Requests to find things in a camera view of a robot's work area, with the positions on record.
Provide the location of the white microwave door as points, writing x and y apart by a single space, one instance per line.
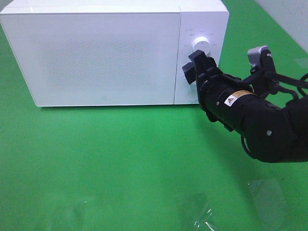
96 59

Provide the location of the white partition panel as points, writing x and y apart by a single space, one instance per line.
291 16

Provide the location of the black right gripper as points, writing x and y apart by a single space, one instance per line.
213 88

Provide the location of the white upper microwave knob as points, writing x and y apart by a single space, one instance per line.
201 43

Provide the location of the green table mat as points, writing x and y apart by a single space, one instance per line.
122 168

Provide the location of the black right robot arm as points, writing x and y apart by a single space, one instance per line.
267 109

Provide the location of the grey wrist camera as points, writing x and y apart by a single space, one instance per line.
261 58

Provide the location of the white round door button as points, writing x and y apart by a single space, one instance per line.
192 96

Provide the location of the white microwave oven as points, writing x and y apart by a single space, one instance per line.
207 18

